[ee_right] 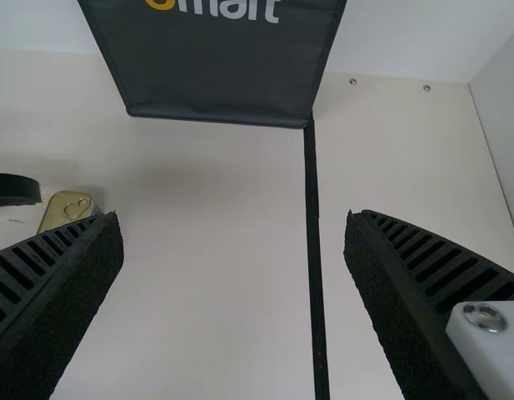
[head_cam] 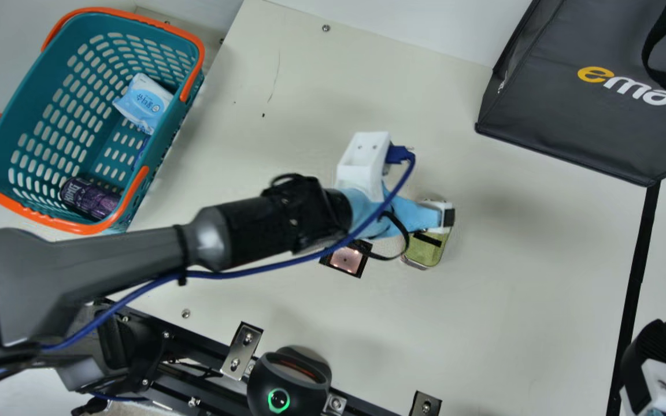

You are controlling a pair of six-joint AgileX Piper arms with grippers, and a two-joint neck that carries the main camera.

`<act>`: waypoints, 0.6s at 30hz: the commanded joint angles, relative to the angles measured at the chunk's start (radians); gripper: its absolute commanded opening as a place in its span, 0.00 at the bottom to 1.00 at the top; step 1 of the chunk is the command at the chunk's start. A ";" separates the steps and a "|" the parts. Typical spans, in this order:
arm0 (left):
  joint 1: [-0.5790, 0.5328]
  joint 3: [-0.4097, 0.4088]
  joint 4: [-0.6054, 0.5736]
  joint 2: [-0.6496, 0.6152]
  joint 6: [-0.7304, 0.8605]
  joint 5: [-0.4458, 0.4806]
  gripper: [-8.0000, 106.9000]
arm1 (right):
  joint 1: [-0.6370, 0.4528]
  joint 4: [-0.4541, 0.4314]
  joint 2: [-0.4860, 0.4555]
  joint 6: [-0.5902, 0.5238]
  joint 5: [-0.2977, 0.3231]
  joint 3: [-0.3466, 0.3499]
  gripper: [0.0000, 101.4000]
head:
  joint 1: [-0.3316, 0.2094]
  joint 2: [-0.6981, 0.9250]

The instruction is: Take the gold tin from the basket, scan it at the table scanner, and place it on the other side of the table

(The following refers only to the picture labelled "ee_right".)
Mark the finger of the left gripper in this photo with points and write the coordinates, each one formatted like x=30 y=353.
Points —
x=15 y=187

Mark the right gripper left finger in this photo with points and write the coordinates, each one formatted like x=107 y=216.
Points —
x=52 y=300

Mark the dark grey bag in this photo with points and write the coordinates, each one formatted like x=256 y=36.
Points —
x=215 y=62

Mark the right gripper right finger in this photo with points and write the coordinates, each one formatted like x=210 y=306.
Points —
x=410 y=291

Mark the black strip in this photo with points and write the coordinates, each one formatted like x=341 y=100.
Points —
x=312 y=208

